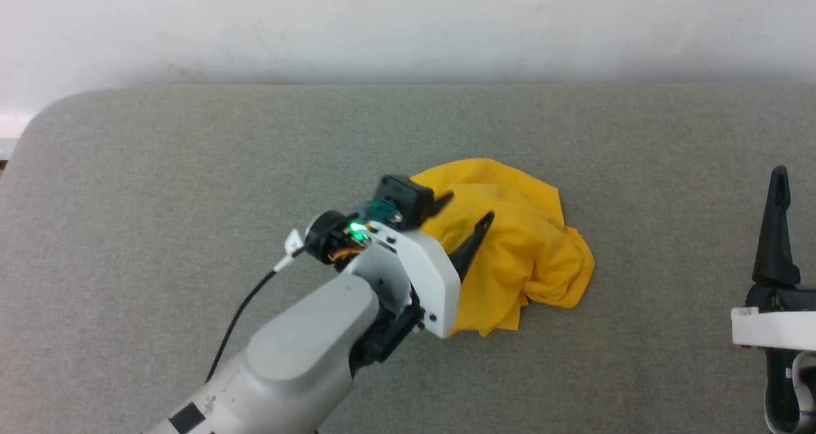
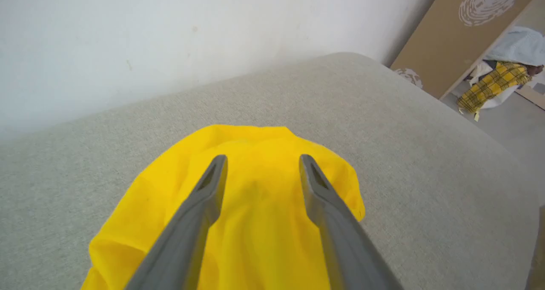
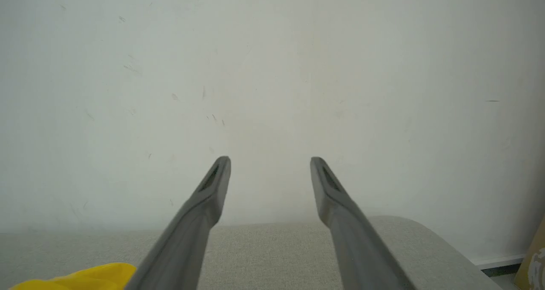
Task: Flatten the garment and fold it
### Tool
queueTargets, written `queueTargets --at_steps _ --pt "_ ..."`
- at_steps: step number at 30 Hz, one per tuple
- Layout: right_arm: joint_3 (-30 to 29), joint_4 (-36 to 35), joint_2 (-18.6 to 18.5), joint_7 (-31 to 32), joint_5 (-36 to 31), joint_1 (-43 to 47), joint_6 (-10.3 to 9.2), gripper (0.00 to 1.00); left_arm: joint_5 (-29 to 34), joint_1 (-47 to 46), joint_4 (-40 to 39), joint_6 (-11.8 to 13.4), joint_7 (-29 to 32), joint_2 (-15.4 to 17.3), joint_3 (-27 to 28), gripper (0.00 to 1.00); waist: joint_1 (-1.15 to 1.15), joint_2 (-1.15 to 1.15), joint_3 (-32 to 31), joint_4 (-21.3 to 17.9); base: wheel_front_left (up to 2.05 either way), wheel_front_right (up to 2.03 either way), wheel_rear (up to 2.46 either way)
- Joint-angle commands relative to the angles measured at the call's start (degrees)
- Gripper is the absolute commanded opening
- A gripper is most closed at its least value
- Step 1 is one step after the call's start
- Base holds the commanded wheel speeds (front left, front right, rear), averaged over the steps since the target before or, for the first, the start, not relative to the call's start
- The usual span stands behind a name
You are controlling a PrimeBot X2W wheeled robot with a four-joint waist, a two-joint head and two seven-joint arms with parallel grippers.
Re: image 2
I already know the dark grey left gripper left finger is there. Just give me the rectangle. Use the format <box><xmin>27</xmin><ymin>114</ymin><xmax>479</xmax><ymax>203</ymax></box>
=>
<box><xmin>123</xmin><ymin>155</ymin><xmax>228</xmax><ymax>290</ymax></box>

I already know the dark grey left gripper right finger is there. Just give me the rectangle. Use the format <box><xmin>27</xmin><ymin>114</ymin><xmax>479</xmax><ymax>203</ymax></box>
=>
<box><xmin>299</xmin><ymin>154</ymin><xmax>403</xmax><ymax>290</ymax></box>

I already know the yellow bear print t-shirt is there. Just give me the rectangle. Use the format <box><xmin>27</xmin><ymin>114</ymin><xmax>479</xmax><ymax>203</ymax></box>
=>
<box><xmin>81</xmin><ymin>125</ymin><xmax>366</xmax><ymax>290</ymax></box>

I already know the yellow plaid cloth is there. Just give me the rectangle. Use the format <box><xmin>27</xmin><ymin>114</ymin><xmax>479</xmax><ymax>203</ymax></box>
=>
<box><xmin>457</xmin><ymin>61</ymin><xmax>533</xmax><ymax>121</ymax></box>

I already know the brown board with white print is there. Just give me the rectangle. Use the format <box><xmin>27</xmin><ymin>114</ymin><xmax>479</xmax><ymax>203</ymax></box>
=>
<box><xmin>390</xmin><ymin>0</ymin><xmax>545</xmax><ymax>100</ymax></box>

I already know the light blue cloth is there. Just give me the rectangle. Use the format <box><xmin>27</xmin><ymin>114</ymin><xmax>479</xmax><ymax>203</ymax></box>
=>
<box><xmin>483</xmin><ymin>26</ymin><xmax>545</xmax><ymax>67</ymax></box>

